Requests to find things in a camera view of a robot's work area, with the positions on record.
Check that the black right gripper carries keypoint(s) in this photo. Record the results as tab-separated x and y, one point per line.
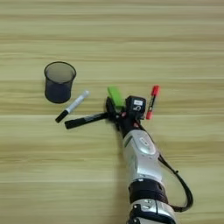
128	125

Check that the green eraser block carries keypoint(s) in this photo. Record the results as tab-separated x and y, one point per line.
116	96

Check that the white marker with black cap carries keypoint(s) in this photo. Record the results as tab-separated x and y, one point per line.
74	105

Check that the red marker pen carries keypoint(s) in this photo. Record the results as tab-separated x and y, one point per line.
151	103

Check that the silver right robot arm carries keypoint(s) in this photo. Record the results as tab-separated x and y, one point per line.
143	157

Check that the black mesh pen cup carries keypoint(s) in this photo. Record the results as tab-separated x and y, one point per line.
58	87

